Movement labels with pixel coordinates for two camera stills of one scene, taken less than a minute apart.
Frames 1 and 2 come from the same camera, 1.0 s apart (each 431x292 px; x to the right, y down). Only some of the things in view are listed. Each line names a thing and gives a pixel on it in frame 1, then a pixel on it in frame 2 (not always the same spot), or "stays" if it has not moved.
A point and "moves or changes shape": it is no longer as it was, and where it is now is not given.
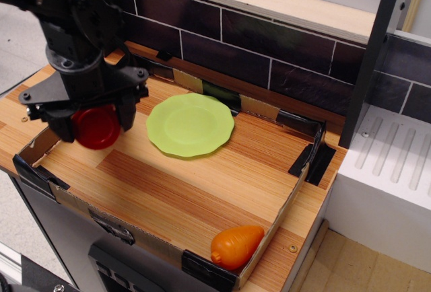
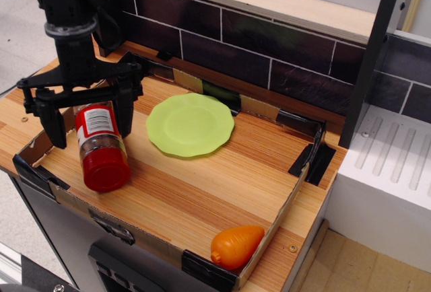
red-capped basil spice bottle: (97, 128) moves or changes shape
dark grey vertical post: (373, 54) stays
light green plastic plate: (190, 124) stays
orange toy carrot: (231, 248) stays
